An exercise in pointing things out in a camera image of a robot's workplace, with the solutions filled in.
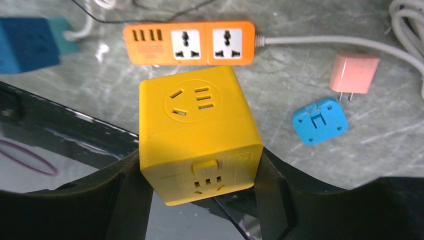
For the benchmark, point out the teal power strip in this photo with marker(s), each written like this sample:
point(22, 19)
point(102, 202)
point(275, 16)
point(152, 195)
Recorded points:
point(59, 25)

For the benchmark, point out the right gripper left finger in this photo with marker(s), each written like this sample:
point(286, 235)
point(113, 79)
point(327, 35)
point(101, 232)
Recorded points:
point(112, 203)

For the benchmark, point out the blue cube socket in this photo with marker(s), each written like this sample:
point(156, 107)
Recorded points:
point(26, 44)

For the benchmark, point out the light blue flat adapter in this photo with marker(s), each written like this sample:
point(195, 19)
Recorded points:
point(320, 121)

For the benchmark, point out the pink small block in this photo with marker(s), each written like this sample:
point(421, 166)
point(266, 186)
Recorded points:
point(353, 73)

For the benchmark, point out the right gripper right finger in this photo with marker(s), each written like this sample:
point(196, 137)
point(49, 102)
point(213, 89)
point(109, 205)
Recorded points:
point(293, 205)

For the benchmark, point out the orange power strip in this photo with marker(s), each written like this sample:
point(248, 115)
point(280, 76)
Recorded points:
point(210, 43)

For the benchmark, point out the yellow cube socket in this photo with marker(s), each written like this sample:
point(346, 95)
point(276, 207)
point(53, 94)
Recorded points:
point(197, 135)

